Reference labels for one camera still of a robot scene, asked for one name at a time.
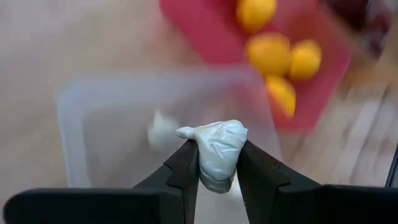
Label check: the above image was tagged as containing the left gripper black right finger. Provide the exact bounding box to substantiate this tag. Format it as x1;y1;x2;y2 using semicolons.
236;139;398;224

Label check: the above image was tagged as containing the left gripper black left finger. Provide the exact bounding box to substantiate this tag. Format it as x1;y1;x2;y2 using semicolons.
2;139;200;224

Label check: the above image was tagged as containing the white garlic bulb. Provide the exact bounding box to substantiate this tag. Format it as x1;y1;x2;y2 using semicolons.
175;119;249;194

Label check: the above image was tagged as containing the clear translucent plastic bin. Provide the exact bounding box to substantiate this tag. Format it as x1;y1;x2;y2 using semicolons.
55;66;283;191

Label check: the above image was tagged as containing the yellow lemon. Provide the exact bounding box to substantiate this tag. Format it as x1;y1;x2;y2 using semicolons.
244;32;292;76
288;39;323;81
264;74;297;119

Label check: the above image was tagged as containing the orange translucent plastic bin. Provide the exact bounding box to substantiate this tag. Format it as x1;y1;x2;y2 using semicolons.
340;46;398;94

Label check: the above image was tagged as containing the pink translucent plastic bin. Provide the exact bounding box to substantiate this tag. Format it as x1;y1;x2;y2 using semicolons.
159;0;353;131

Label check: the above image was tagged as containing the black table edge rail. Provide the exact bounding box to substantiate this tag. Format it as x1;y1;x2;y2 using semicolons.
384;145;398;189

